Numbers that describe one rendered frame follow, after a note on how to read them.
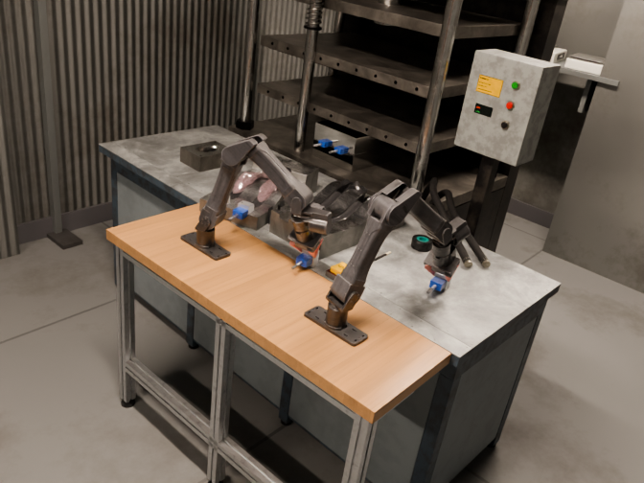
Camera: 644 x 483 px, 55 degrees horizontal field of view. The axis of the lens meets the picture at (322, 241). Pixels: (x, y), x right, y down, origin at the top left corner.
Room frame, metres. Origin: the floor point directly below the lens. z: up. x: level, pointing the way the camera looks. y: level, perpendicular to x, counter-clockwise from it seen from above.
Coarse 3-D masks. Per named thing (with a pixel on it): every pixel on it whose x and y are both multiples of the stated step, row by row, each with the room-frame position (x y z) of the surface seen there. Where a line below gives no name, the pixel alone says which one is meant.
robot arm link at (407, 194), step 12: (396, 180) 1.65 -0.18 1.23; (384, 192) 1.61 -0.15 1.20; (396, 192) 1.65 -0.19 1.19; (408, 192) 1.59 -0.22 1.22; (420, 192) 1.59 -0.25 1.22; (396, 204) 1.55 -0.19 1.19; (408, 204) 1.57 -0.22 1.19; (420, 204) 1.63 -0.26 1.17; (396, 216) 1.55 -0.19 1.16; (420, 216) 1.64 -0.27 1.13; (432, 216) 1.67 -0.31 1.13; (432, 228) 1.67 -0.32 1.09; (444, 228) 1.70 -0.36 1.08
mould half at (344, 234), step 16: (320, 192) 2.26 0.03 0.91; (352, 192) 2.24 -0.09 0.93; (288, 208) 2.10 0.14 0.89; (336, 208) 2.16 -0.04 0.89; (272, 224) 2.05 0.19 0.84; (288, 224) 2.00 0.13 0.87; (336, 224) 2.03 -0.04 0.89; (352, 224) 2.05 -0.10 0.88; (400, 224) 2.26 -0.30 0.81; (336, 240) 1.96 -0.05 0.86; (352, 240) 2.03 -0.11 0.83; (320, 256) 1.90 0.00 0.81
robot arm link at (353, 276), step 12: (372, 204) 1.59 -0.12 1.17; (384, 204) 1.56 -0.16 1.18; (372, 216) 1.58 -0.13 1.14; (384, 216) 1.54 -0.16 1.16; (372, 228) 1.55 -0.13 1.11; (384, 228) 1.54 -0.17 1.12; (360, 240) 1.56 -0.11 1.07; (372, 240) 1.53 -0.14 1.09; (360, 252) 1.53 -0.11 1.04; (372, 252) 1.54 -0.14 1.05; (348, 264) 1.54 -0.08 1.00; (360, 264) 1.52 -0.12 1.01; (336, 276) 1.54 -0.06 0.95; (348, 276) 1.52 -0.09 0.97; (360, 276) 1.51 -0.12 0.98; (336, 288) 1.51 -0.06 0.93; (348, 288) 1.49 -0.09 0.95; (360, 288) 1.51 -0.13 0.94
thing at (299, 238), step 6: (294, 234) 1.83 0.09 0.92; (300, 234) 1.77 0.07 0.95; (306, 234) 1.78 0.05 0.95; (318, 234) 1.82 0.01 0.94; (288, 240) 1.81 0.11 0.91; (294, 240) 1.81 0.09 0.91; (300, 240) 1.79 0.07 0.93; (306, 240) 1.79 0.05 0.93; (312, 240) 1.80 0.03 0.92; (318, 240) 1.80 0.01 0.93; (306, 246) 1.78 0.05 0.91; (312, 246) 1.78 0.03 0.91
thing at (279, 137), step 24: (264, 120) 3.52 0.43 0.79; (288, 120) 3.59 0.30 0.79; (312, 120) 3.66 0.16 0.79; (288, 144) 3.15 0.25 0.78; (312, 144) 3.21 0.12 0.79; (336, 168) 2.89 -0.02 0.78; (384, 168) 2.99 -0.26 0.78; (408, 168) 3.04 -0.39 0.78; (432, 168) 3.10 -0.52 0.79; (456, 168) 3.15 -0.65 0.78; (456, 192) 2.80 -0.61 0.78
